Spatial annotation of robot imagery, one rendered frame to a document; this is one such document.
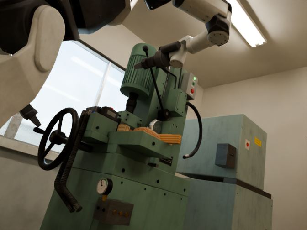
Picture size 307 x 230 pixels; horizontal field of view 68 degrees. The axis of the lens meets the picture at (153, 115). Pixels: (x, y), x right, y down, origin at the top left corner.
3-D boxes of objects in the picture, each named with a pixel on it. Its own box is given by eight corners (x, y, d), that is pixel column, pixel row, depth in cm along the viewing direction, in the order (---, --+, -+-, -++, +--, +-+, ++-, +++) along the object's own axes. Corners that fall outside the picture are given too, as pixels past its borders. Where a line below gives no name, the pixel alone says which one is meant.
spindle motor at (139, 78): (113, 89, 136) (127, 46, 146) (134, 102, 147) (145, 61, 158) (133, 85, 124) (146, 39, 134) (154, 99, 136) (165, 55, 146)
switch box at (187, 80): (178, 94, 150) (183, 73, 155) (187, 101, 157) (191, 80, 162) (186, 92, 146) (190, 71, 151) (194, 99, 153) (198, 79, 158)
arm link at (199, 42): (202, 40, 104) (240, 20, 88) (199, 60, 100) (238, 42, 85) (185, 28, 98) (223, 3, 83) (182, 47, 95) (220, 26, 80)
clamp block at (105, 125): (73, 131, 110) (79, 113, 113) (96, 140, 119) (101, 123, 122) (90, 130, 100) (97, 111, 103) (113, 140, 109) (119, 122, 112)
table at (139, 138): (50, 137, 125) (55, 126, 127) (96, 153, 145) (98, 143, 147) (122, 137, 84) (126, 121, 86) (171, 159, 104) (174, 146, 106)
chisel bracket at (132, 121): (113, 124, 128) (118, 111, 131) (131, 133, 137) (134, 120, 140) (122, 124, 123) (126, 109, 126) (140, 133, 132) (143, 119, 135)
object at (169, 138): (91, 141, 144) (93, 134, 145) (94, 142, 145) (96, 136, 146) (177, 143, 98) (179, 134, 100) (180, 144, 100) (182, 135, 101)
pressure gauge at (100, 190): (92, 197, 86) (99, 175, 88) (100, 199, 88) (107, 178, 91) (102, 201, 82) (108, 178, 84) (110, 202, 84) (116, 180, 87)
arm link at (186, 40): (182, 50, 115) (202, 39, 104) (177, 65, 111) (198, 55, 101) (172, 43, 111) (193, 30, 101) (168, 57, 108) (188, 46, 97)
